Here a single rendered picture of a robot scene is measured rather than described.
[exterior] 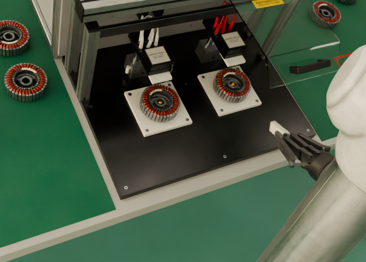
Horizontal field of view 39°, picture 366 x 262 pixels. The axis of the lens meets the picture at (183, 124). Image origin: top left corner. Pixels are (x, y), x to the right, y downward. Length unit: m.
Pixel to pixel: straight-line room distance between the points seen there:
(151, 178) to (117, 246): 0.78
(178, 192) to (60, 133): 0.35
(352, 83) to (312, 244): 0.26
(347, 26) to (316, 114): 0.47
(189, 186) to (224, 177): 0.11
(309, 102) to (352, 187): 1.02
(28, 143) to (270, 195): 1.29
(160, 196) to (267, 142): 0.37
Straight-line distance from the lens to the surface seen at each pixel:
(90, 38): 1.27
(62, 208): 1.33
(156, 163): 1.40
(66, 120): 1.45
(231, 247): 2.22
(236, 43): 1.52
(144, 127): 1.43
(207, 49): 1.60
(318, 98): 1.75
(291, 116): 1.63
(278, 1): 1.47
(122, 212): 1.34
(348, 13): 2.10
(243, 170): 1.49
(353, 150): 0.67
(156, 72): 1.41
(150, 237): 2.14
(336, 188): 0.73
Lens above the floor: 1.97
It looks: 54 degrees down
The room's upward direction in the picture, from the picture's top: 24 degrees clockwise
